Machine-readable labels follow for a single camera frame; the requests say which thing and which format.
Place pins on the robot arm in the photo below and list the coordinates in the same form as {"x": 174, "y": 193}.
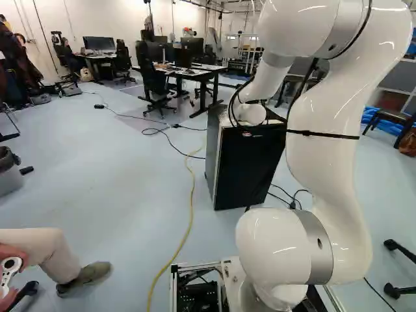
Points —
{"x": 325, "y": 130}

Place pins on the black mini fridge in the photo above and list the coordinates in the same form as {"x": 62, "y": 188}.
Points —
{"x": 247, "y": 169}

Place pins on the black-legged desk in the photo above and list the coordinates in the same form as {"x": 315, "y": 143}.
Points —
{"x": 195, "y": 72}

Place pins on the grey bin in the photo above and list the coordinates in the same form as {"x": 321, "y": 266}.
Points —
{"x": 8, "y": 178}

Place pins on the person's legs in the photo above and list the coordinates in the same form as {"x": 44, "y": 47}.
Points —
{"x": 48, "y": 256}

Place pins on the black office chair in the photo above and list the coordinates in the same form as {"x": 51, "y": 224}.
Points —
{"x": 148, "y": 65}

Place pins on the white handheld controller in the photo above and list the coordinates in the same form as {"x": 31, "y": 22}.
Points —
{"x": 8, "y": 269}

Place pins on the person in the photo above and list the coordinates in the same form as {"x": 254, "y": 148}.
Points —
{"x": 19, "y": 65}

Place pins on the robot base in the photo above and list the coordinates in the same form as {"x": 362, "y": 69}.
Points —
{"x": 232, "y": 276}

